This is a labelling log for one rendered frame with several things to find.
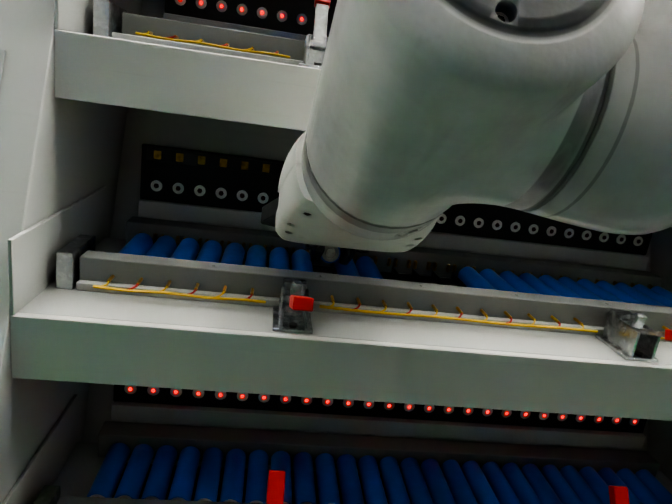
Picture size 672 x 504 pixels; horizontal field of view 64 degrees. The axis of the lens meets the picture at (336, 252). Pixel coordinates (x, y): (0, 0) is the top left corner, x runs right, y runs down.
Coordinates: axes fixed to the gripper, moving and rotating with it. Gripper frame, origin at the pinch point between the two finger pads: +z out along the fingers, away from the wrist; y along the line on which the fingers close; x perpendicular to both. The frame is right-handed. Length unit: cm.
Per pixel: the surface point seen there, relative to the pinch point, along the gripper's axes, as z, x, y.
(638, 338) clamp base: -5.9, 6.7, -22.7
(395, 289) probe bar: -2.0, 4.0, -4.9
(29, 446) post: 2.1, 17.5, 21.1
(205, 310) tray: -2.8, 7.0, 9.3
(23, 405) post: -0.5, 14.5, 21.1
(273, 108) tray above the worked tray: -6.6, -7.6, 6.0
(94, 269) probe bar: -1.7, 4.6, 17.7
